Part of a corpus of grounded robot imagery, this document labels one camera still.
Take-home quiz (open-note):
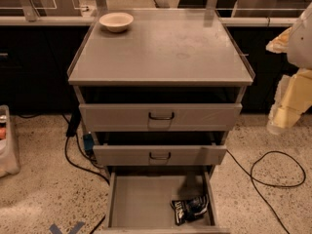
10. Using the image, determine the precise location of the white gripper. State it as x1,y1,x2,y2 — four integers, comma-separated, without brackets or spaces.
265,27,312,135

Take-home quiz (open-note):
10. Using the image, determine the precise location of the dark blue chip bag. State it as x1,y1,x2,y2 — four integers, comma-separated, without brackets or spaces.
171,195,209,225

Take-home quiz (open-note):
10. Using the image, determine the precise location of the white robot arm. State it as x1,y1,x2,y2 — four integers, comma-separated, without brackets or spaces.
266,6,312,135

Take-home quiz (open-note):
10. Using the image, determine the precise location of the grey drawer cabinet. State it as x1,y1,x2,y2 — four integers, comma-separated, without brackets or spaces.
66,8,256,174

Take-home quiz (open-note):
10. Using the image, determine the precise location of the grey top drawer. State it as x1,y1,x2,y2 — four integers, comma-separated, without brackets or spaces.
79,103,242,132

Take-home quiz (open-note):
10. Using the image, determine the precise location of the grey drawer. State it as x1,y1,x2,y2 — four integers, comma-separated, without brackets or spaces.
94,145,227,166
79,103,242,132
95,168,230,234

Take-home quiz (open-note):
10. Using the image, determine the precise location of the grey bottom drawer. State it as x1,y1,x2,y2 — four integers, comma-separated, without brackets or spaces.
95,168,230,234

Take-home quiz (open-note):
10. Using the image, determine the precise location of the grey middle drawer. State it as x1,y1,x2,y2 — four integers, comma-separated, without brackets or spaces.
94,145,227,166

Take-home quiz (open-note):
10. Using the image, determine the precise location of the white bowl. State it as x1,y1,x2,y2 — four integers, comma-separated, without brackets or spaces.
99,13,134,33

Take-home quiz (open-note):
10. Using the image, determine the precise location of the blue power box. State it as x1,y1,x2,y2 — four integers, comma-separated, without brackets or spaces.
83,134,95,152

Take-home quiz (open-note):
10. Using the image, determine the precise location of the black power adapter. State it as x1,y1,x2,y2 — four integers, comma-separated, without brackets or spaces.
66,108,81,137

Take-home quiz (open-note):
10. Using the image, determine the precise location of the clear plastic bin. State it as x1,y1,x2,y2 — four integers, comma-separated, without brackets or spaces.
0,105,20,176

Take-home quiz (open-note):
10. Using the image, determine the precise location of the black floor cable right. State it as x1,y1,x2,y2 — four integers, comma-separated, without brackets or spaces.
226,149,307,234

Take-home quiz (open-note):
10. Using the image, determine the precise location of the black middle drawer handle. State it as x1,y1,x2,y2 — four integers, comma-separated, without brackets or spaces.
149,152,172,161

